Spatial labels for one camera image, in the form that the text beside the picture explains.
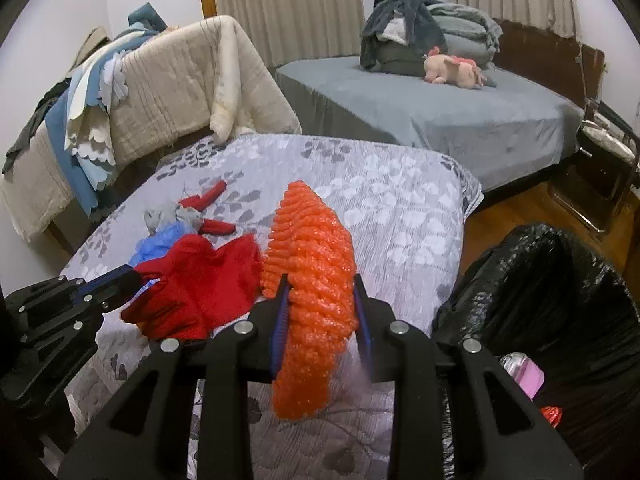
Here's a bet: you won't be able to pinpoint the blue white scalloped cloth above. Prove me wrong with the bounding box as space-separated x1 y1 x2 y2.
45 2 168 216

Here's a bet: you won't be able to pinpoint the pink plush toy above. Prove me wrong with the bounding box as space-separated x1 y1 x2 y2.
423 46 488 90

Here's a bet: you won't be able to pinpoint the floral grey quilt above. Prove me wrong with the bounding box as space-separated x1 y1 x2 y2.
60 134 485 480

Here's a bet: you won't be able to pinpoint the blue plastic bag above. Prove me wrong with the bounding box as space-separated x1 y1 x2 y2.
129 222 193 267

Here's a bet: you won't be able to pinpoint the dark clothes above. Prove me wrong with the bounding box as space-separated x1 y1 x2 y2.
2 80 68 176

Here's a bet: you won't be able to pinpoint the grey-white paper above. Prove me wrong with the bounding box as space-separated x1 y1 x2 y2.
144 204 202 234

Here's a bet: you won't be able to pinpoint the black metal chair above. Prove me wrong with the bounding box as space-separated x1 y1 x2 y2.
547 100 640 233

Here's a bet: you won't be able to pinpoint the bin with black bag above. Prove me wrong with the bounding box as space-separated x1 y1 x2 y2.
432 222 640 480

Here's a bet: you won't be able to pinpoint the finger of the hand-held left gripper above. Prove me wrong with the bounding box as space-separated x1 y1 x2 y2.
74 266 145 314
5 275 87 312

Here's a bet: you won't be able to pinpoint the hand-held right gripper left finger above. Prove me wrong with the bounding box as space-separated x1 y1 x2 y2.
57 274 293 480

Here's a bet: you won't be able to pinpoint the tan cloth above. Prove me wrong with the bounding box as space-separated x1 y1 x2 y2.
75 27 111 66

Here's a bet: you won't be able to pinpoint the dark grey fleece blanket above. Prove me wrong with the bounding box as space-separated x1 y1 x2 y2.
359 0 448 71

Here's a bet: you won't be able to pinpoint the red cloth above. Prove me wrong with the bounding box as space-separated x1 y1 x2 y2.
120 234 263 341

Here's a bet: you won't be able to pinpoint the bed with grey sheet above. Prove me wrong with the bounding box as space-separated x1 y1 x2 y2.
275 55 586 193

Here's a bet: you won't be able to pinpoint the orange foam net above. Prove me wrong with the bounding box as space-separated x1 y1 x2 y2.
260 180 358 421

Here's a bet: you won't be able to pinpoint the pale chair cushion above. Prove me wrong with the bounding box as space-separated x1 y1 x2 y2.
582 119 638 161

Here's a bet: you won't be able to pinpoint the pink box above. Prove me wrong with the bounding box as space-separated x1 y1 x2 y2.
519 360 546 401

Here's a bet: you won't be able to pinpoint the dark wooden headboard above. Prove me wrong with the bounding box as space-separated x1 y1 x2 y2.
495 17 606 108

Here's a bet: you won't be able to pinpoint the folded grey duvet pile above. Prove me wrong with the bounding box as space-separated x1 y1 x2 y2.
375 2 503 73

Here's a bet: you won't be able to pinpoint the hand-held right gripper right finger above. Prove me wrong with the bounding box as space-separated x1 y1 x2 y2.
351 274 586 480

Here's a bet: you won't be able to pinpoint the wide beige curtain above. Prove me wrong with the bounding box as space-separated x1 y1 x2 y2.
210 0 366 68

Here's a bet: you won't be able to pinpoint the beige quilt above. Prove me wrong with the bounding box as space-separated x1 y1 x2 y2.
0 15 301 243

